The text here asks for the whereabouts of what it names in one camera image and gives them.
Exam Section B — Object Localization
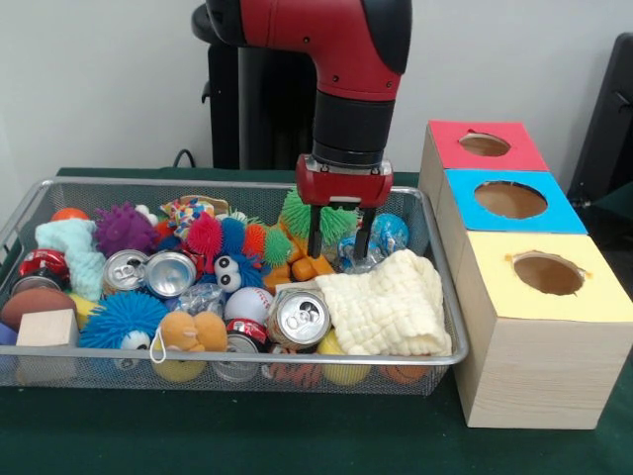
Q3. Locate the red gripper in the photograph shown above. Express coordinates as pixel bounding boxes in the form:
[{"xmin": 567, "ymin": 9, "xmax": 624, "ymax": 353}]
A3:
[{"xmin": 295, "ymin": 153, "xmax": 396, "ymax": 261}]

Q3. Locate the crushed clear plastic bottle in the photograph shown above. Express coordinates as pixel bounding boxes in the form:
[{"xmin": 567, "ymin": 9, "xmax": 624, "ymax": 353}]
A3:
[{"xmin": 338, "ymin": 232, "xmax": 395, "ymax": 273}]

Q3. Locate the wooden box with three holes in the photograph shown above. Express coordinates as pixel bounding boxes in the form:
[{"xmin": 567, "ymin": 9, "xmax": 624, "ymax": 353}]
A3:
[{"xmin": 417, "ymin": 120, "xmax": 633, "ymax": 429}]

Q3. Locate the green spiky rubber ball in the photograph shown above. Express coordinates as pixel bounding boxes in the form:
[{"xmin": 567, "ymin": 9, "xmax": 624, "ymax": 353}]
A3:
[{"xmin": 279, "ymin": 186, "xmax": 361, "ymax": 248}]

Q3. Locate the cream waffle cloth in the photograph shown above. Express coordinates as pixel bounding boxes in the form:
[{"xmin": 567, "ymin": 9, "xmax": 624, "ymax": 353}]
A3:
[{"xmin": 315, "ymin": 247, "xmax": 454, "ymax": 357}]

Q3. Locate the opened silver drink can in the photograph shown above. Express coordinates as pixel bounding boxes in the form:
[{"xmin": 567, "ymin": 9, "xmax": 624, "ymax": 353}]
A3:
[{"xmin": 266, "ymin": 288, "xmax": 332, "ymax": 347}]

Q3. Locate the white baseball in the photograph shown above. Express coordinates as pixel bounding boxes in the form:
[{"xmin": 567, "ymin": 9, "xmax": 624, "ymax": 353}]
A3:
[{"xmin": 226, "ymin": 286, "xmax": 276, "ymax": 326}]

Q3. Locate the orange plush toy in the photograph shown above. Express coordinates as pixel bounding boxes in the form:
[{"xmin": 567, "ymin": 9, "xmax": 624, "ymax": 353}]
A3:
[{"xmin": 158, "ymin": 310, "xmax": 229, "ymax": 353}]

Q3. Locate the purple spiky rubber ball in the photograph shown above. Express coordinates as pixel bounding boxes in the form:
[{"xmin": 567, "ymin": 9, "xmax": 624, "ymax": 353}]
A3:
[{"xmin": 93, "ymin": 201, "xmax": 159, "ymax": 258}]

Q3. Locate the blue spiky ball with eyes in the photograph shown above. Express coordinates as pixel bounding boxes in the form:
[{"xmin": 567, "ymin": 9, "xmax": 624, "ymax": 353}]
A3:
[{"xmin": 78, "ymin": 290, "xmax": 172, "ymax": 350}]

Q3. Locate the mint knitted cloth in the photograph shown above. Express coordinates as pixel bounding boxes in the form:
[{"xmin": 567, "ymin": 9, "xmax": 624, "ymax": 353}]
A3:
[{"xmin": 34, "ymin": 219, "xmax": 108, "ymax": 302}]

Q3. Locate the side table with green cloth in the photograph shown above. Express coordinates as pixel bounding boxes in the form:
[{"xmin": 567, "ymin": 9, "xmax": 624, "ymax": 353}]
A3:
[{"xmin": 590, "ymin": 183, "xmax": 633, "ymax": 234}]

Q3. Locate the black upright panel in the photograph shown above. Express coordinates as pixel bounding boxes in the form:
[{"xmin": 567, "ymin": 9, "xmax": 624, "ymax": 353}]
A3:
[{"xmin": 568, "ymin": 32, "xmax": 633, "ymax": 199}]

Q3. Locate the brown toy football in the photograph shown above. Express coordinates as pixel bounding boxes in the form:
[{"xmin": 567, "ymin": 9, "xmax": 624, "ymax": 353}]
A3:
[{"xmin": 0, "ymin": 288, "xmax": 78, "ymax": 332}]

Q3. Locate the plain wooden block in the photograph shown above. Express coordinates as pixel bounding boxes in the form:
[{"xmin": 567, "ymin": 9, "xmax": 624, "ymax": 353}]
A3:
[{"xmin": 15, "ymin": 309, "xmax": 80, "ymax": 347}]

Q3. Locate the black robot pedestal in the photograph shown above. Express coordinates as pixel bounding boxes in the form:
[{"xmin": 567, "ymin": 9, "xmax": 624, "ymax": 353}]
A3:
[{"xmin": 191, "ymin": 7, "xmax": 322, "ymax": 172}]

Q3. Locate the shallow wire mesh bin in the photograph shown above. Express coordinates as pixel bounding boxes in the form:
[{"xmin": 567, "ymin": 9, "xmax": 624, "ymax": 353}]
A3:
[{"xmin": 0, "ymin": 176, "xmax": 470, "ymax": 397}]

